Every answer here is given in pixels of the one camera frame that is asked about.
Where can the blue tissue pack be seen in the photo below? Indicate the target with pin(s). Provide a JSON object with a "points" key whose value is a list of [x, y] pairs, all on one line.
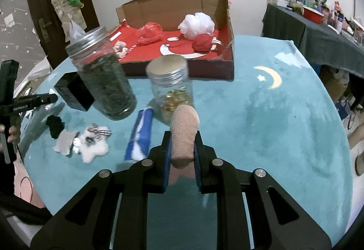
{"points": [[139, 139]]}

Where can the cream knit scrunchie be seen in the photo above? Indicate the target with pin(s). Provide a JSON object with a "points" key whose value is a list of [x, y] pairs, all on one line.
{"points": [[121, 48]]}

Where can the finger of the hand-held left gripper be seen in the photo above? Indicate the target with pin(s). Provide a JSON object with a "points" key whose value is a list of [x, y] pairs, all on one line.
{"points": [[47, 98]]}

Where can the beige hanging wall organizer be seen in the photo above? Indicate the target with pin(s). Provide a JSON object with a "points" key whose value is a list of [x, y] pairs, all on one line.
{"points": [[61, 8]]}

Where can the white star plush with bunny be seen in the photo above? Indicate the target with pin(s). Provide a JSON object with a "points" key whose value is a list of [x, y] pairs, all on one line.
{"points": [[93, 147]]}

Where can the glass jar of gold beads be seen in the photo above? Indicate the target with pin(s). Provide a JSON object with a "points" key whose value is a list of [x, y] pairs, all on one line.
{"points": [[170, 88]]}

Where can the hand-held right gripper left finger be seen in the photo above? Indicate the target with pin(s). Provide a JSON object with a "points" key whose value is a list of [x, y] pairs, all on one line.
{"points": [[167, 153]]}

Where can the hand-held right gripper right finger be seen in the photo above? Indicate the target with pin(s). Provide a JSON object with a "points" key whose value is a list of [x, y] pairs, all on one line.
{"points": [[196, 159]]}

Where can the dark printed tin box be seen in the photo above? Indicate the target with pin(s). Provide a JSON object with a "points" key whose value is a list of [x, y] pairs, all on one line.
{"points": [[74, 93]]}

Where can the glass jar of dried herbs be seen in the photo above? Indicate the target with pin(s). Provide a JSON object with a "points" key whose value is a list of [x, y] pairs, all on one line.
{"points": [[105, 82]]}

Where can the white paper sheet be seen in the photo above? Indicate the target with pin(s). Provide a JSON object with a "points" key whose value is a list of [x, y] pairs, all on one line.
{"points": [[37, 68]]}

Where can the grey covered table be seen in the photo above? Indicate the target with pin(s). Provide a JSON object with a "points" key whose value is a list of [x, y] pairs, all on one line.
{"points": [[301, 37]]}

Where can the white nonwoven sachet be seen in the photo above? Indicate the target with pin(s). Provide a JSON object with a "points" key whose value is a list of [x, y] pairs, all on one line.
{"points": [[65, 142]]}

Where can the red mesh bath pouf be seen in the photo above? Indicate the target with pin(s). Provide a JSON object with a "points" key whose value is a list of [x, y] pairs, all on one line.
{"points": [[149, 32]]}

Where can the red plush toy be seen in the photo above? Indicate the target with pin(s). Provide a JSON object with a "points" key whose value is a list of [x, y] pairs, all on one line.
{"points": [[203, 43]]}

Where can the white mesh bath pouf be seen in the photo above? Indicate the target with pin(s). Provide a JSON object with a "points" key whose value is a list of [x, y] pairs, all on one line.
{"points": [[197, 24]]}

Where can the cardboard box with red inside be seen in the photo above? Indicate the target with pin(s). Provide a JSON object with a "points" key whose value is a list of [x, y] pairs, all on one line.
{"points": [[184, 5]]}

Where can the red plastic bin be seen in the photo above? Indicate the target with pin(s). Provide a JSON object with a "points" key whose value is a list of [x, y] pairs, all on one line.
{"points": [[312, 14]]}

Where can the clear plastic bag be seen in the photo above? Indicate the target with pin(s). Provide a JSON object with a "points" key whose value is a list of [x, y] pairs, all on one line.
{"points": [[76, 32]]}

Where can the beige round powder puff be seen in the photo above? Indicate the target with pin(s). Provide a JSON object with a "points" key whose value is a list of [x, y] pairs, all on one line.
{"points": [[184, 130]]}

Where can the black scrunchie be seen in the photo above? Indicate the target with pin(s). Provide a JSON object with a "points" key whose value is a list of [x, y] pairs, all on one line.
{"points": [[54, 126]]}

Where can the person's left hand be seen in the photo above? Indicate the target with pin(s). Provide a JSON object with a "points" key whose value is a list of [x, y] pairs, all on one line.
{"points": [[14, 133]]}

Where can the person's pink clothing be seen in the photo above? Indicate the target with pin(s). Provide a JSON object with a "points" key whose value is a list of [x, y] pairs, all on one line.
{"points": [[25, 184]]}

